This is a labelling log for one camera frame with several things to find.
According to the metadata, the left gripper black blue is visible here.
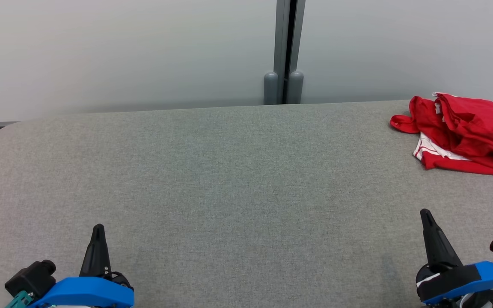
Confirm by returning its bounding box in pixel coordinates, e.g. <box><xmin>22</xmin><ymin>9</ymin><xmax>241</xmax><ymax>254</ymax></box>
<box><xmin>28</xmin><ymin>224</ymin><xmax>135</xmax><ymax>308</ymax></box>

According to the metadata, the teal left camera connector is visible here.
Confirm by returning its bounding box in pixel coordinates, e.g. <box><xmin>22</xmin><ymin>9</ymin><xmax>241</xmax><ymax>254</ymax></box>
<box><xmin>5</xmin><ymin>290</ymin><xmax>35</xmax><ymax>308</ymax></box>

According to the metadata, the grey partition post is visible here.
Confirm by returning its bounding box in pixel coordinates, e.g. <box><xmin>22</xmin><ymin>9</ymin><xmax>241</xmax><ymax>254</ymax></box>
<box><xmin>276</xmin><ymin>0</ymin><xmax>306</xmax><ymax>104</ymax></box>

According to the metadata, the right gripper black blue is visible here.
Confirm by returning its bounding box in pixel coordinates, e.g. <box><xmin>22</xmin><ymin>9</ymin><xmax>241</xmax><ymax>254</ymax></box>
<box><xmin>415</xmin><ymin>209</ymin><xmax>493</xmax><ymax>306</ymax></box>

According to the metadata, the red basketball jersey with number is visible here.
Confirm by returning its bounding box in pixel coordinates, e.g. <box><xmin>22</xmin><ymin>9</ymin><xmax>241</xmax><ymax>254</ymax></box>
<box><xmin>390</xmin><ymin>96</ymin><xmax>493</xmax><ymax>179</ymax></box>

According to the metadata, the grey round post foot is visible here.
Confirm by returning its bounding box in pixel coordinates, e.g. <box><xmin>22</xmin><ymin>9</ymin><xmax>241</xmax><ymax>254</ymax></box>
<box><xmin>264</xmin><ymin>71</ymin><xmax>279</xmax><ymax>105</ymax></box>
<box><xmin>288</xmin><ymin>71</ymin><xmax>304</xmax><ymax>104</ymax></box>

